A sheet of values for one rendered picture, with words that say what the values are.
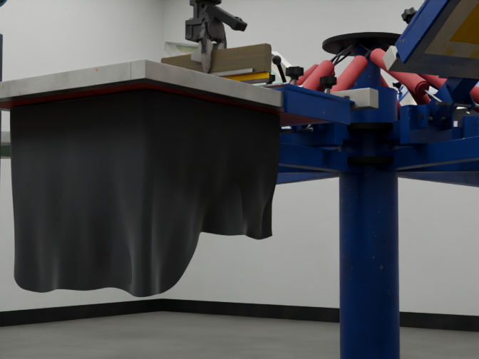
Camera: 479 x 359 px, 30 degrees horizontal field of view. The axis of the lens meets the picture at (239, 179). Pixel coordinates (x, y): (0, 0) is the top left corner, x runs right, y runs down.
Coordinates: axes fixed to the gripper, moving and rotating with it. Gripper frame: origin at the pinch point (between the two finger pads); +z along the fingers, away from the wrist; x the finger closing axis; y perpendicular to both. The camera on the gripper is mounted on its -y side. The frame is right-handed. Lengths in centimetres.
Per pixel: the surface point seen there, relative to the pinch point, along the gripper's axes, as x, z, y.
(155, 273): 46, 52, -22
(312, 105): -0.4, 11.9, -30.6
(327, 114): -7.5, 13.2, -30.6
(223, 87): 34.2, 12.1, -29.5
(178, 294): -414, 95, 361
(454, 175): -152, 19, -3
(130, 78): 59, 13, -26
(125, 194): 50, 36, -16
